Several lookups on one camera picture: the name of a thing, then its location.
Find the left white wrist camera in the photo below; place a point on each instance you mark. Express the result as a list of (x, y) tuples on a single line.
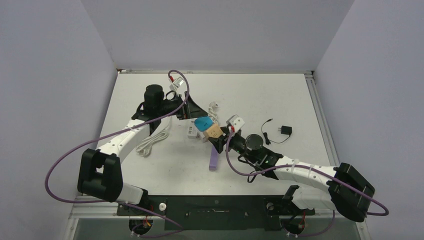
[(175, 84)]

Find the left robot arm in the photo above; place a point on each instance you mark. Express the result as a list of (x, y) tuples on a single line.
[(100, 173)]

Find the white power strip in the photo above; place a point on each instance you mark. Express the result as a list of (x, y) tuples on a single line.
[(192, 132)]

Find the aluminium frame rail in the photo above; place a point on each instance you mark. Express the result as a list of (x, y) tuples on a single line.
[(326, 132)]

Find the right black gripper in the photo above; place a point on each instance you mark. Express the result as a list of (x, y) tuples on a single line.
[(219, 142)]

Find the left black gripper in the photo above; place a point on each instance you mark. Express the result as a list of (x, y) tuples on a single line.
[(190, 110)]

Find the blue plug cube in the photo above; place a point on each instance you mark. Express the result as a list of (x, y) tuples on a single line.
[(203, 123)]

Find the orange plug cube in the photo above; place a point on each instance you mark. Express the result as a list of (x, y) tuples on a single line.
[(214, 131)]

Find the black plug with cable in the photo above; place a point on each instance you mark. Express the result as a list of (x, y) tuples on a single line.
[(283, 130)]

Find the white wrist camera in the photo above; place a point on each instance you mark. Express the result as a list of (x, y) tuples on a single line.
[(235, 123), (175, 84)]

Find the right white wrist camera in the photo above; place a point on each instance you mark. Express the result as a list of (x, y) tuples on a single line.
[(235, 123)]

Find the white plug adapter with sticker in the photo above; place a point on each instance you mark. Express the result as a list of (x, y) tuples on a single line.
[(202, 137)]

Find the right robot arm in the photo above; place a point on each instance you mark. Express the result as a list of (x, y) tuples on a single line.
[(288, 169)]

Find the purple power strip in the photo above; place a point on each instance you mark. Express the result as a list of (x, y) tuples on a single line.
[(214, 159)]

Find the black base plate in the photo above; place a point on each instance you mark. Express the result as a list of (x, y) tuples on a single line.
[(226, 212)]

